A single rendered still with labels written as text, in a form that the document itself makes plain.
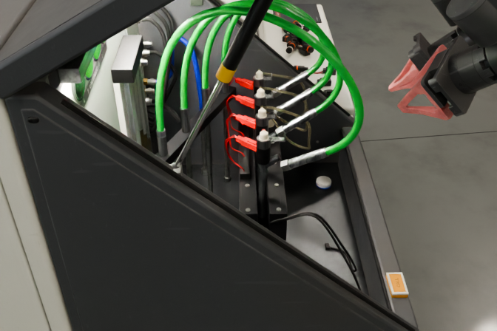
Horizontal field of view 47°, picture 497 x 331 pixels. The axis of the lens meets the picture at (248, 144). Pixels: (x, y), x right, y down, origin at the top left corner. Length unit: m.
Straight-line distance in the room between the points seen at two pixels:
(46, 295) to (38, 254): 0.09
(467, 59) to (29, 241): 0.63
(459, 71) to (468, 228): 1.98
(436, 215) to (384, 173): 0.35
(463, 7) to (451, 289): 1.84
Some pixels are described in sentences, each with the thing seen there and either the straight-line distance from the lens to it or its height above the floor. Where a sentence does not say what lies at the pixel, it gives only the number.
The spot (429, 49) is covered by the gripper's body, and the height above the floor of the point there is 1.34.
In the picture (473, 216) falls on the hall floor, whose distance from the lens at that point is 2.79.
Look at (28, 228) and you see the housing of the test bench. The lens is 0.84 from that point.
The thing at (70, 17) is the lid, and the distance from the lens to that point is 0.63.
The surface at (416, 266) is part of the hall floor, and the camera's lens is 2.49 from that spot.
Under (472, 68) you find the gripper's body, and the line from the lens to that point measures 0.77.
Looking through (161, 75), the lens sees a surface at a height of 1.29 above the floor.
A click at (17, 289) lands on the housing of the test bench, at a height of 1.12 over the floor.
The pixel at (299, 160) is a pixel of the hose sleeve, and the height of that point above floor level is 1.17.
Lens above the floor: 1.79
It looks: 36 degrees down
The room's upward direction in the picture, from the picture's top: straight up
